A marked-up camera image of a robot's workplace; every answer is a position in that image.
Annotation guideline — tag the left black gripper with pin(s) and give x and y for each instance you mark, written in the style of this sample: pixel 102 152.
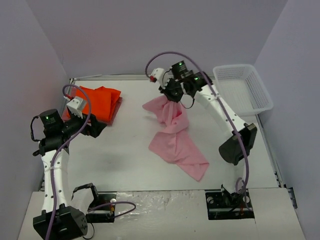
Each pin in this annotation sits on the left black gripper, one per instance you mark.
pixel 91 125

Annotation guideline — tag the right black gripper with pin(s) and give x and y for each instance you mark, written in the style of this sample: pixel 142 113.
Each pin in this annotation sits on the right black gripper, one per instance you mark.
pixel 172 91

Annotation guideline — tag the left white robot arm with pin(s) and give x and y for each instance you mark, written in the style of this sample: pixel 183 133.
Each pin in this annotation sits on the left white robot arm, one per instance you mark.
pixel 63 213

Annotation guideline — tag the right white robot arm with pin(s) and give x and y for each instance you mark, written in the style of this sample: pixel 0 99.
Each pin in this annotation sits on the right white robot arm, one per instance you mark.
pixel 239 135

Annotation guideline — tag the folded orange t shirt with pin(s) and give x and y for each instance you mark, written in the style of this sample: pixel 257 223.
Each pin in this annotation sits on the folded orange t shirt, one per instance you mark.
pixel 103 101

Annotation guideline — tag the white plastic basket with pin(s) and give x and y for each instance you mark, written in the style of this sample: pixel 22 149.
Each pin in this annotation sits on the white plastic basket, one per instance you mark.
pixel 242 88

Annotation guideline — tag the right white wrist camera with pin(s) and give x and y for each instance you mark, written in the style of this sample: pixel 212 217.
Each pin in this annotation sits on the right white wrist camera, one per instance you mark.
pixel 160 76

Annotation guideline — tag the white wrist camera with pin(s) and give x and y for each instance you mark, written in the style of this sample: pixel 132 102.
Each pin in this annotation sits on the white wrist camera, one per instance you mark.
pixel 160 76
pixel 76 106

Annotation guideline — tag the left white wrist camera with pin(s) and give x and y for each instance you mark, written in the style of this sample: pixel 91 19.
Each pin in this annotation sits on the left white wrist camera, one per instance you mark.
pixel 76 106

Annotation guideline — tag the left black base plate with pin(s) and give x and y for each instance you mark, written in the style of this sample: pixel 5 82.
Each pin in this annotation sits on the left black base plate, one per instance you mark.
pixel 103 214

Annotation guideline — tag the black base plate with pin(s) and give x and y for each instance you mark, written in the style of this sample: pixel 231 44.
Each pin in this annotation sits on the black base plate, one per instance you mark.
pixel 219 208
pixel 103 214

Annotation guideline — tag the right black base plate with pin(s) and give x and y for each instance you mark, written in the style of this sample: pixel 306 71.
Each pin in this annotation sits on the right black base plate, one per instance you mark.
pixel 219 208

